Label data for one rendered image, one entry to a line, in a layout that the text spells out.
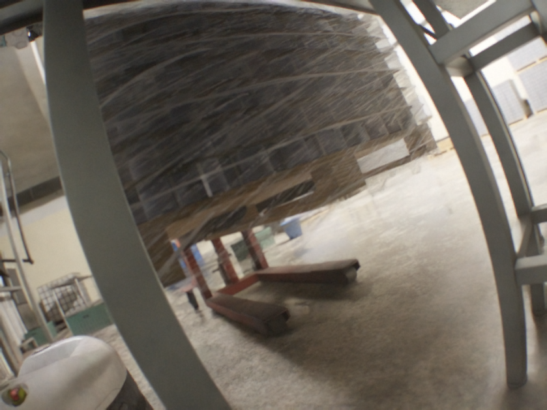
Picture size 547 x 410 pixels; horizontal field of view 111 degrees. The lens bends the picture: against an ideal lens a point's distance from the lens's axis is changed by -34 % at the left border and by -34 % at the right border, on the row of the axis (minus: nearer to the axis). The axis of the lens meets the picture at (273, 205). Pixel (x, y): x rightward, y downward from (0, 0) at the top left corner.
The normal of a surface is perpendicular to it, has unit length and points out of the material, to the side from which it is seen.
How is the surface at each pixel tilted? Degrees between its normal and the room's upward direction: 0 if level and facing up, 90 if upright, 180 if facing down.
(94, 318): 90
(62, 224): 90
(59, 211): 90
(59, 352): 74
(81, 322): 90
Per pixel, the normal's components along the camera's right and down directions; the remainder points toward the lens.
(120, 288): 0.44, -0.22
